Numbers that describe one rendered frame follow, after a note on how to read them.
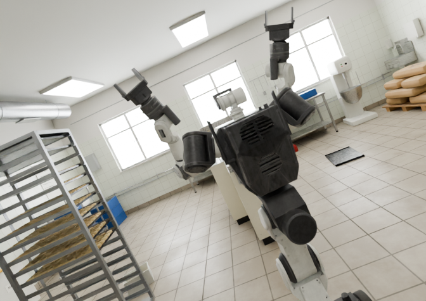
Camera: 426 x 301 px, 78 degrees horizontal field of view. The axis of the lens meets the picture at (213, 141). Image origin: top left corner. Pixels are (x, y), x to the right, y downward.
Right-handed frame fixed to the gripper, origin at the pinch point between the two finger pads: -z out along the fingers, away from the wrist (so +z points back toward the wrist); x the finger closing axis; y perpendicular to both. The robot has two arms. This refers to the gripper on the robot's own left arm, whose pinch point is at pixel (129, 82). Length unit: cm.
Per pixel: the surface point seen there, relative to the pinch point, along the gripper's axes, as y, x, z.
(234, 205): -141, 57, 199
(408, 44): -68, 555, 310
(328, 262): -6, 25, 196
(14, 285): -127, -112, 57
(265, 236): -73, 30, 196
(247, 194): -78, 48, 154
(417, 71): -31, 424, 296
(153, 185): -507, 87, 247
